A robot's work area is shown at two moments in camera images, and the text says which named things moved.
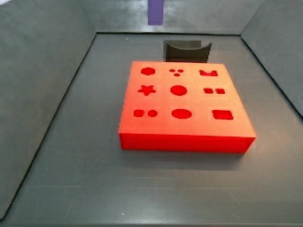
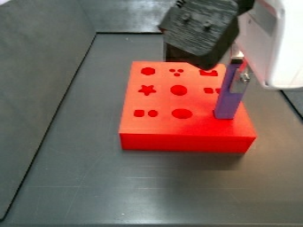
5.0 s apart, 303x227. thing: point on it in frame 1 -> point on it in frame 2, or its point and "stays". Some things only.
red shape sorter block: x=182 y=107 stays
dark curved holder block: x=186 y=50 stays
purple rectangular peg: x=155 y=12 -> x=227 y=102
